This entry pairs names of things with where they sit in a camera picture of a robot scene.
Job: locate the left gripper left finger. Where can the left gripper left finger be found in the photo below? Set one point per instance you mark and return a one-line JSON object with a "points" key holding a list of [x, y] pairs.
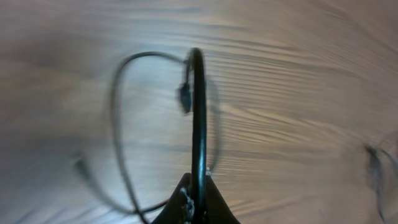
{"points": [[176, 209]]}

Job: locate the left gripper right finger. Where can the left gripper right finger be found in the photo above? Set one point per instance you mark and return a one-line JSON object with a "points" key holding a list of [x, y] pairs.
{"points": [[217, 210]]}

